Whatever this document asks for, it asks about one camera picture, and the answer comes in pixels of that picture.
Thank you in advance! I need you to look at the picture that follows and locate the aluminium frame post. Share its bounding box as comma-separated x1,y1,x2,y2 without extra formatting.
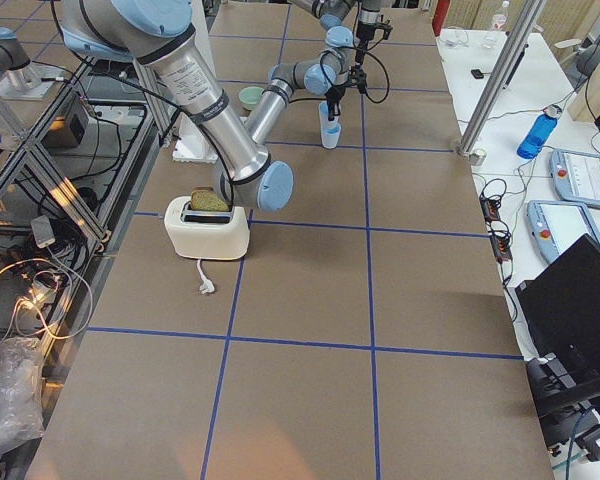
456,0,546,166

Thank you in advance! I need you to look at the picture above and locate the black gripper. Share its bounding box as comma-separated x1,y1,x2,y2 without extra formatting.
326,84,345,121

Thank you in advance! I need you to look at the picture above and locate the blue water bottle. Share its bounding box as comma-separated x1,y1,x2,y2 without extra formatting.
516,104,563,159

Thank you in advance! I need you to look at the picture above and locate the black laptop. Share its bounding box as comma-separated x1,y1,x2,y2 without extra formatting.
515,235,600,374

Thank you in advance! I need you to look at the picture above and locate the toaster white plug cord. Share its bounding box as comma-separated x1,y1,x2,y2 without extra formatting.
194,257,217,295

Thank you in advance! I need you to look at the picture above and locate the light blue cup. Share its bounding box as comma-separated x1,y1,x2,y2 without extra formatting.
321,124,342,150
318,101,339,131

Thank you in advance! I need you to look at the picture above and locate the cream toaster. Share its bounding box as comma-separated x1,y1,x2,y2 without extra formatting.
164,196,250,260

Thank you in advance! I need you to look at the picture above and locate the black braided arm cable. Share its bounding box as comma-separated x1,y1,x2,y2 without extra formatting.
319,39,392,106

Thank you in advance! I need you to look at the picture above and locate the teach pendant upper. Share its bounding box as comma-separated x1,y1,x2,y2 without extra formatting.
549,149,600,209

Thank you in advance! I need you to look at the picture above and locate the teach pendant lower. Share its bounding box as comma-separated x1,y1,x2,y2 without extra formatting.
526,200,600,264

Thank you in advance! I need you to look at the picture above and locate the bread slice in toaster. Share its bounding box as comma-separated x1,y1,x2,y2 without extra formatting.
190,187,230,212

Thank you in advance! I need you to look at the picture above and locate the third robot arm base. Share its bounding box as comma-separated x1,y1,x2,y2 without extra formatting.
0,27,60,101

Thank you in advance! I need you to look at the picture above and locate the green bowl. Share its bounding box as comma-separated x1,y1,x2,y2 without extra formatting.
238,86,264,111

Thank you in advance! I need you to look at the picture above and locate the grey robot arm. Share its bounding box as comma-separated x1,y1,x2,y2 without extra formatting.
61,1,294,211
245,25,354,144

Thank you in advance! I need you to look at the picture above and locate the teach pendant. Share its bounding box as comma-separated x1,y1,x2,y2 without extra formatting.
549,149,600,209
526,200,600,264

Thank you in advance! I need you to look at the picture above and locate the clear plastic bag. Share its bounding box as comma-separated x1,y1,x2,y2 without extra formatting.
0,337,44,455

